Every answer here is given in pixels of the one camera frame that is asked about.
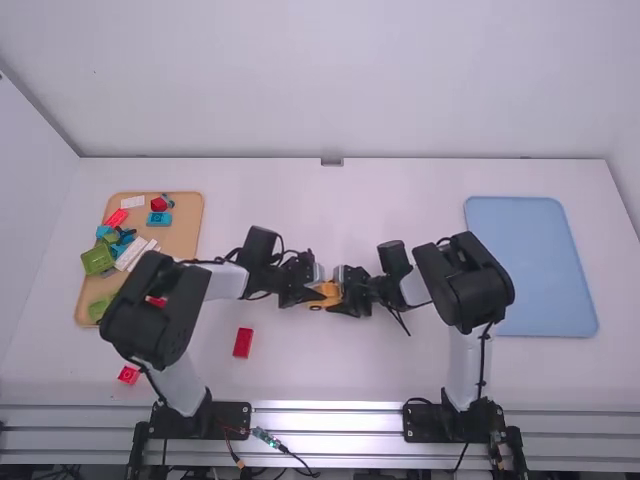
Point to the large green toy brick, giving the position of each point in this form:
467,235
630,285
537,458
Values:
97,259

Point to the flat red toy brick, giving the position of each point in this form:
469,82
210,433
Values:
115,218

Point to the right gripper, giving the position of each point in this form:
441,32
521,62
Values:
360,292

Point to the white toy brick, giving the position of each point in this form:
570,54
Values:
132,202
150,246
130,254

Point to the sloped red toy brick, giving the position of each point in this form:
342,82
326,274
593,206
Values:
159,203

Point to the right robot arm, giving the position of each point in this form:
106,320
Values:
465,285

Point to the small red toy brick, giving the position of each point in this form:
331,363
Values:
129,374

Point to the tan tray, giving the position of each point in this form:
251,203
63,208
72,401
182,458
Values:
187,220

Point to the blue mat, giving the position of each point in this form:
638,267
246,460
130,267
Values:
530,260

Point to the silver rails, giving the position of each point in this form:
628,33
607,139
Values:
325,425

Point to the grey blue toy brick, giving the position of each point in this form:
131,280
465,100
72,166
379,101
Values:
171,202

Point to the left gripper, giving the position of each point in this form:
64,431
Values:
295,277

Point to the turquoise toy brick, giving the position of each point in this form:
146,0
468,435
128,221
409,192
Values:
105,231
160,219

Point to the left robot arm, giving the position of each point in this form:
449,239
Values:
165,310

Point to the long red toy brick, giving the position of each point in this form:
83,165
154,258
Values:
243,342

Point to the black toy brick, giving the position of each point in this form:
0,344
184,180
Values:
124,235

